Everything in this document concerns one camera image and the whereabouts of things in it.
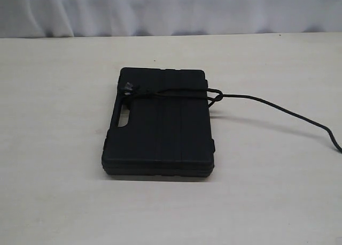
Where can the black plastic carrying case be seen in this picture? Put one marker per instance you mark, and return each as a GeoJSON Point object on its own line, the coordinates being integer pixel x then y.
{"type": "Point", "coordinates": [160, 124]}

